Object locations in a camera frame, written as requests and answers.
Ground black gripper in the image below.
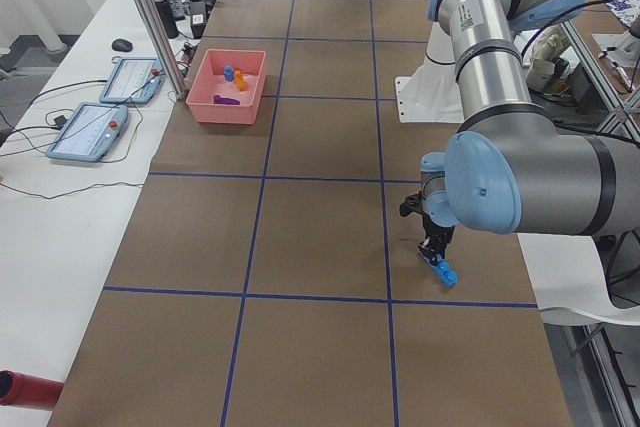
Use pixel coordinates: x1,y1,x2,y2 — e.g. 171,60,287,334
418,215,455,264

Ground long blue block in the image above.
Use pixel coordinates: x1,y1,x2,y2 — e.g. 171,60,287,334
420,250,458,288

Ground small blue block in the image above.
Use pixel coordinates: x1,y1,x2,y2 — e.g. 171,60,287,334
223,65,235,82

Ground orange block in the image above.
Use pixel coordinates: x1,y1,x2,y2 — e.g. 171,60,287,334
234,69,248,91

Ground purple block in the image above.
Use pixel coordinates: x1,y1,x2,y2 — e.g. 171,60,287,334
212,94,241,105

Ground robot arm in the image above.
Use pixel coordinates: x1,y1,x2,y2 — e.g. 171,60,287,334
402,0,639,261

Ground pink plastic box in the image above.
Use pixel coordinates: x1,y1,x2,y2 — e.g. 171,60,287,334
186,49,266,125

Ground black power adapter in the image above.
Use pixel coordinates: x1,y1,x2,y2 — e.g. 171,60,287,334
189,1,208,39

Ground black bottle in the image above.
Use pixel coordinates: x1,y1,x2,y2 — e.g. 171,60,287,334
153,0,179,39

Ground black computer mouse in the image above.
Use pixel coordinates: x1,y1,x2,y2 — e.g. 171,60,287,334
111,38,133,52

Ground far teach pendant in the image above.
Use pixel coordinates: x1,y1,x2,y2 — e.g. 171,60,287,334
99,57,163,104

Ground teach pendant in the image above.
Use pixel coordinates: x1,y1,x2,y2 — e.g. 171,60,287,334
99,57,163,104
45,102,129,162

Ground near teach pendant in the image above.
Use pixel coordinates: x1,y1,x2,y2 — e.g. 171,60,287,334
45,102,129,162

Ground red cylinder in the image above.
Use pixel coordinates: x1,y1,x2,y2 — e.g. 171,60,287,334
1,370,64,411

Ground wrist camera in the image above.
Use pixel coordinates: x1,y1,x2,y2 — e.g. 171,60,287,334
399,193,424,218

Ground white camera stand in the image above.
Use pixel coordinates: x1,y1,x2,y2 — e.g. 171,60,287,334
395,23,464,124

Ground aluminium frame post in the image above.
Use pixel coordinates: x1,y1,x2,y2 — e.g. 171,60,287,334
134,0,187,100

